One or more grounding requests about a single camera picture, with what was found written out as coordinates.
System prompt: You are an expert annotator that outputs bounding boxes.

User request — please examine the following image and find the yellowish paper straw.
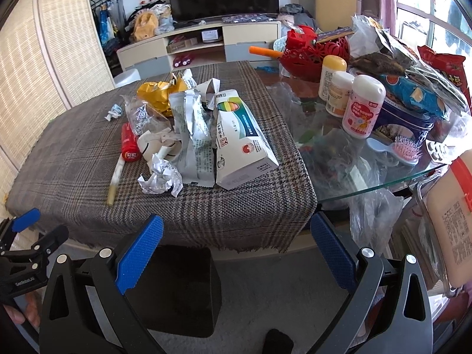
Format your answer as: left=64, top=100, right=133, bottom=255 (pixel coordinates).
left=106, top=155, right=125, bottom=206

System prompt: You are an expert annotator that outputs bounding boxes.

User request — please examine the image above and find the white paper ball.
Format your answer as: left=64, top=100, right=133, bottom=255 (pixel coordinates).
left=137, top=153, right=183, bottom=197

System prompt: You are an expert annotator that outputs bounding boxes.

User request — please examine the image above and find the red snack wrapper tube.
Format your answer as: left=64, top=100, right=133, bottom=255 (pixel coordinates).
left=121, top=122, right=142, bottom=162

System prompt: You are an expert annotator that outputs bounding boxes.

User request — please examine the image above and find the clear plastic wrapper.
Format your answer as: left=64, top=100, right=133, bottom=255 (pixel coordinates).
left=122, top=95, right=171, bottom=137

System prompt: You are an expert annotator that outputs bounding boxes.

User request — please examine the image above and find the large white medicine box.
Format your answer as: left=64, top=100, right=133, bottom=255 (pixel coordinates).
left=214, top=90, right=278, bottom=190

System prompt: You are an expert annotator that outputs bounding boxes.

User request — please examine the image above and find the grey printed foil bag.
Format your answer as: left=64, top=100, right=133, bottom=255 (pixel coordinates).
left=170, top=90, right=215, bottom=188

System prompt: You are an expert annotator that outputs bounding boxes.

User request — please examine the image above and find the white green carton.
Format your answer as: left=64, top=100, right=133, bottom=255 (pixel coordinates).
left=179, top=69, right=221, bottom=110

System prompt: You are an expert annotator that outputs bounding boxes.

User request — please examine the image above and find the star-print brush blister pack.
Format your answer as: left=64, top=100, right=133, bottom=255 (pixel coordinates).
left=137, top=128, right=182, bottom=162

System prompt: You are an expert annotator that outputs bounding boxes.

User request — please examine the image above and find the black trash bin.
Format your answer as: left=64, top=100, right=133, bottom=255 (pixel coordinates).
left=125, top=245, right=222, bottom=338

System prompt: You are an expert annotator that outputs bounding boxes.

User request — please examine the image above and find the person's left hand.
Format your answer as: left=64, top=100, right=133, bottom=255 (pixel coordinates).
left=4, top=291, right=41, bottom=328

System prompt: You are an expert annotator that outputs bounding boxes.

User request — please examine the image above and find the grey plaid tablecloth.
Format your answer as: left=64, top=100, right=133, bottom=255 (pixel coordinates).
left=5, top=60, right=319, bottom=253

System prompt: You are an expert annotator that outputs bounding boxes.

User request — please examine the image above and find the clear plastic bag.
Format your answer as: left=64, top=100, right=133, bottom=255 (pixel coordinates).
left=267, top=82, right=404, bottom=254

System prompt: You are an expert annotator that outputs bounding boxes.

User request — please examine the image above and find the cream red-lid container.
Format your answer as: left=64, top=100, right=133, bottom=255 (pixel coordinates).
left=426, top=150, right=471, bottom=288

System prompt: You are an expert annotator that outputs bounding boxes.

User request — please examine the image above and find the pink blue hairbrush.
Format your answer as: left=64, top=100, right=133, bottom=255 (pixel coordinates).
left=366, top=135, right=421, bottom=166

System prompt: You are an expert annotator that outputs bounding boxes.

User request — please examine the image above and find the small blue-white candy wrapper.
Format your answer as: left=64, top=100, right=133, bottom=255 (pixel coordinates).
left=105, top=104, right=122, bottom=122

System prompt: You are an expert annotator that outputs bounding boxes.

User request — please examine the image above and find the blue cookie tin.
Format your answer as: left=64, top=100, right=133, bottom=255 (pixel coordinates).
left=373, top=93, right=435, bottom=145

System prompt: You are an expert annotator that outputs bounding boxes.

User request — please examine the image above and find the pink white lotion bottle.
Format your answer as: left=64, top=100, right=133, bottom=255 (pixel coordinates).
left=342, top=74, right=386, bottom=139

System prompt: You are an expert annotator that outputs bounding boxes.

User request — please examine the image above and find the crumpled yellow paper bag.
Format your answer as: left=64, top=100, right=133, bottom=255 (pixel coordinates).
left=136, top=76, right=188, bottom=117

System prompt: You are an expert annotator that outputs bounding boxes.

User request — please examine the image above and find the white-capped cream bottle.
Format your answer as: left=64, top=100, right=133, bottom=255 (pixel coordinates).
left=326, top=71, right=354, bottom=117

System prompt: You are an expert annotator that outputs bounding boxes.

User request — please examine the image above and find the blue snack bag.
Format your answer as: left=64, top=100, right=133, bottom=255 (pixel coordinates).
left=380, top=74, right=448, bottom=119

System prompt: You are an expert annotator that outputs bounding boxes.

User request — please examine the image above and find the yellow-capped white bottle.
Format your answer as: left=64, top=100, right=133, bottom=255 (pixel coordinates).
left=318, top=55, right=347, bottom=101

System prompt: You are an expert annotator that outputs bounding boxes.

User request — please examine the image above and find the red lattice basket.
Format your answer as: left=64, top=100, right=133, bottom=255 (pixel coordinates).
left=279, top=25, right=350, bottom=82

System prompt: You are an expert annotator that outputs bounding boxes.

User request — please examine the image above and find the red chip bag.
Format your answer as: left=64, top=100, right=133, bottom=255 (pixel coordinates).
left=418, top=45, right=471, bottom=109

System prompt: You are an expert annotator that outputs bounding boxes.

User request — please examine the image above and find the yellow plush toy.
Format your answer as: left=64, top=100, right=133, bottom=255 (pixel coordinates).
left=133, top=11, right=158, bottom=42

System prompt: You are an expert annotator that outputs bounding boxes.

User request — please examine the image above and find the cream grey TV cabinet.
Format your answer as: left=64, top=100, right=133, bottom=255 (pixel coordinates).
left=117, top=20, right=282, bottom=78

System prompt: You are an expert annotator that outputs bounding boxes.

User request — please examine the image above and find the purple gold card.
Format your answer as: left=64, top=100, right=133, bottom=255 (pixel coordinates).
left=316, top=27, right=354, bottom=43

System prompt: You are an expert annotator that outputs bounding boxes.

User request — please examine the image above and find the black coat rack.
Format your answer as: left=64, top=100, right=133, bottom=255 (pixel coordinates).
left=89, top=0, right=126, bottom=77

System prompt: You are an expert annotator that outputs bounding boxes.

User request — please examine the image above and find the orange foam handle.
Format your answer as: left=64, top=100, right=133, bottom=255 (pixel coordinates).
left=249, top=46, right=283, bottom=59

